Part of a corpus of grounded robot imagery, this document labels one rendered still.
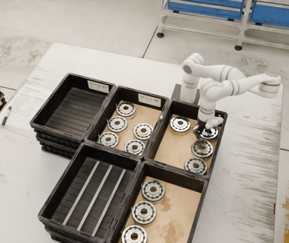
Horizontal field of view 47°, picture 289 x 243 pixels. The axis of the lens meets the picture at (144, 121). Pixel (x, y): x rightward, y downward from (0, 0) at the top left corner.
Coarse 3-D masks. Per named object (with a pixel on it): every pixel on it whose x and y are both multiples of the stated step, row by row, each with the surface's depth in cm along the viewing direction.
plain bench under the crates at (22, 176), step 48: (240, 96) 202; (0, 144) 183; (240, 144) 180; (0, 192) 165; (48, 192) 164; (240, 192) 162; (0, 240) 149; (48, 240) 149; (192, 240) 147; (240, 240) 147
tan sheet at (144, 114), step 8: (136, 112) 179; (144, 112) 179; (152, 112) 179; (160, 112) 178; (128, 120) 176; (136, 120) 175; (144, 120) 175; (152, 120) 175; (128, 128) 172; (120, 136) 169; (128, 136) 169; (120, 144) 166; (144, 144) 165
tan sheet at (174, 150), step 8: (192, 120) 175; (168, 128) 171; (168, 136) 168; (176, 136) 168; (184, 136) 168; (192, 136) 168; (160, 144) 165; (168, 144) 165; (176, 144) 165; (184, 144) 165; (160, 152) 162; (168, 152) 162; (176, 152) 162; (184, 152) 162; (160, 160) 159; (168, 160) 159; (176, 160) 159; (184, 160) 159; (208, 160) 159; (208, 168) 156
